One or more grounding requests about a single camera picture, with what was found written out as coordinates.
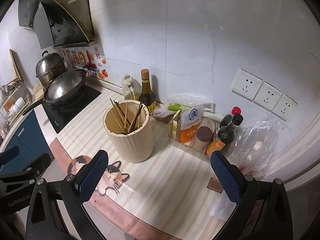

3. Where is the cream ribbed utensil holder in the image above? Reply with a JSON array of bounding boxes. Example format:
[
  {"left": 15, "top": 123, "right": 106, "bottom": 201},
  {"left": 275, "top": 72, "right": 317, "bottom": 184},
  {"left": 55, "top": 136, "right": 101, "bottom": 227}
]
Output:
[{"left": 103, "top": 99, "right": 153, "bottom": 163}]

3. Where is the steel steamer pot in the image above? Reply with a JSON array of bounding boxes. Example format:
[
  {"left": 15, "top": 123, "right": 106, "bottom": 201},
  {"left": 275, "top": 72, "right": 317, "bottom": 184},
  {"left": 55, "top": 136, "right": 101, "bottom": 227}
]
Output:
[{"left": 36, "top": 50, "right": 66, "bottom": 90}]

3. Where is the blue cabinet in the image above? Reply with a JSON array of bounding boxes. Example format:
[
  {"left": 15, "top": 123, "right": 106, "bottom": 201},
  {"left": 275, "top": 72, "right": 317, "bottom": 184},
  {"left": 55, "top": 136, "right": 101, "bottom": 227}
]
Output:
[{"left": 1, "top": 111, "right": 54, "bottom": 174}]

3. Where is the black cap sauce bottle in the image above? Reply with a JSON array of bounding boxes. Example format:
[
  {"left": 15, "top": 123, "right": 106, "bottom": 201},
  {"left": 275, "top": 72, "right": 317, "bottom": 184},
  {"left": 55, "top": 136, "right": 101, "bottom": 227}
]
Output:
[{"left": 206, "top": 114, "right": 243, "bottom": 157}]

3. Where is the brown spice jar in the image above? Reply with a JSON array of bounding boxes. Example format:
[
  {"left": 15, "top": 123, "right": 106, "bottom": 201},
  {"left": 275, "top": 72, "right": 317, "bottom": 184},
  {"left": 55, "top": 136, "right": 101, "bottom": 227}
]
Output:
[{"left": 189, "top": 118, "right": 215, "bottom": 153}]

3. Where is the dark soy sauce bottle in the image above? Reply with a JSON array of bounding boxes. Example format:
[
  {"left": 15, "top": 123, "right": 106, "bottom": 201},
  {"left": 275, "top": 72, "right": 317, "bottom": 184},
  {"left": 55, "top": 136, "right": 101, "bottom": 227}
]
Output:
[{"left": 138, "top": 69, "right": 156, "bottom": 114}]

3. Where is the clear plastic bag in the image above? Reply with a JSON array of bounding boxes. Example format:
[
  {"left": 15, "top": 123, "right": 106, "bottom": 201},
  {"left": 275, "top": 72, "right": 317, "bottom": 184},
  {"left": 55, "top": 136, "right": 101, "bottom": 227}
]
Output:
[{"left": 223, "top": 121, "right": 279, "bottom": 180}]

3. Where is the dark brown chopstick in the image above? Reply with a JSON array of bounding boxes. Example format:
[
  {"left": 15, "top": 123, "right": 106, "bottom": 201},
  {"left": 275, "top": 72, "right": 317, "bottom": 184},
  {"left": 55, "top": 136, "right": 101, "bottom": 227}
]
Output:
[{"left": 128, "top": 108, "right": 139, "bottom": 133}]

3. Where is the range hood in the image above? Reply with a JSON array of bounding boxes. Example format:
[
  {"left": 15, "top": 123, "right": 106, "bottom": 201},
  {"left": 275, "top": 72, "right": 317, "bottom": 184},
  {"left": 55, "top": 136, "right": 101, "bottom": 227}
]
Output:
[{"left": 18, "top": 0, "right": 95, "bottom": 49}]

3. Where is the copper green life plaque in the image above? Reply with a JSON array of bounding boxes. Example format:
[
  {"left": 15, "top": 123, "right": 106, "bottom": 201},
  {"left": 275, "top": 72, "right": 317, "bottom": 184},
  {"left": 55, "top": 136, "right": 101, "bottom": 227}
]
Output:
[{"left": 207, "top": 177, "right": 223, "bottom": 193}]

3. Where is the red cap sauce bottle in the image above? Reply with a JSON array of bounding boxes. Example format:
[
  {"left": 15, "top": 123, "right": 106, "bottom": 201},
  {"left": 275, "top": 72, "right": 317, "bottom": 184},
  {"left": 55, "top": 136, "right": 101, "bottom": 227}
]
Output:
[{"left": 231, "top": 107, "right": 241, "bottom": 115}]

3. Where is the striped cat table mat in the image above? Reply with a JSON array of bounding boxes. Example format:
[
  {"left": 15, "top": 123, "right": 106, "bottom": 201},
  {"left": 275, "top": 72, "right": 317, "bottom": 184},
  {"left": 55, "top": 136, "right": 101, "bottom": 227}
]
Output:
[{"left": 50, "top": 90, "right": 224, "bottom": 239}]

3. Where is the wire dish rack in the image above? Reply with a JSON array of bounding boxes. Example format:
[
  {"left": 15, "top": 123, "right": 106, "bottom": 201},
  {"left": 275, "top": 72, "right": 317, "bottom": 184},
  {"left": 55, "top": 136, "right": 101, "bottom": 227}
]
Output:
[{"left": 1, "top": 78, "right": 32, "bottom": 140}]

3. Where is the steel wok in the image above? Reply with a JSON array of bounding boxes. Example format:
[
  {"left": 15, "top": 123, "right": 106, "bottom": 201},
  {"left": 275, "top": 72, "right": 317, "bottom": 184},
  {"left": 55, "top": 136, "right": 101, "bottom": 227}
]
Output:
[{"left": 22, "top": 66, "right": 88, "bottom": 115}]

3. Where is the colourful wall sticker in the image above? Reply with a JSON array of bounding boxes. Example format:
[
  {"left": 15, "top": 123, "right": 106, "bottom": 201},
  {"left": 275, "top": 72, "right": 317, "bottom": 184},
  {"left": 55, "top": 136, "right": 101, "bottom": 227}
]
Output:
[{"left": 61, "top": 47, "right": 108, "bottom": 80}]

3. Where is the cooking oil jug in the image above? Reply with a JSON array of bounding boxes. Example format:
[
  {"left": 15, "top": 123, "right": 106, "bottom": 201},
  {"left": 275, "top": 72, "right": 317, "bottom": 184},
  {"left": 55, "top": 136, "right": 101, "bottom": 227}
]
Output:
[{"left": 121, "top": 74, "right": 142, "bottom": 100}]

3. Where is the orange white salt bag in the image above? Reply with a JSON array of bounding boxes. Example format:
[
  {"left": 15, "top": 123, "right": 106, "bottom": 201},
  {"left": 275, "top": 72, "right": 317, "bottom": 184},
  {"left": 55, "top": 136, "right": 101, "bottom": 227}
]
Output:
[{"left": 178, "top": 105, "right": 203, "bottom": 144}]

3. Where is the white paper sheet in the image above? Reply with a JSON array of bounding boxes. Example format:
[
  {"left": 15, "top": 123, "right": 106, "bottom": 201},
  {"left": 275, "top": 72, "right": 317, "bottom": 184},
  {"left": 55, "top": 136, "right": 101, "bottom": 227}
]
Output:
[{"left": 210, "top": 191, "right": 236, "bottom": 221}]

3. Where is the white wall socket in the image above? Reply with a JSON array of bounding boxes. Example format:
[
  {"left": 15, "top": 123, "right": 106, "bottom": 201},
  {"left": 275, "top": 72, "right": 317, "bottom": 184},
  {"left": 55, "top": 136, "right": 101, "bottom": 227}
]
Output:
[{"left": 232, "top": 69, "right": 298, "bottom": 121}]

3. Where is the green vegetable in bag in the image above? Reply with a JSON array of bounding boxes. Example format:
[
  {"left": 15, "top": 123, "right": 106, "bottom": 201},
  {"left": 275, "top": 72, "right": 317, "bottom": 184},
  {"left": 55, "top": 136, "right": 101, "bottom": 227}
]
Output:
[{"left": 167, "top": 103, "right": 190, "bottom": 112}]

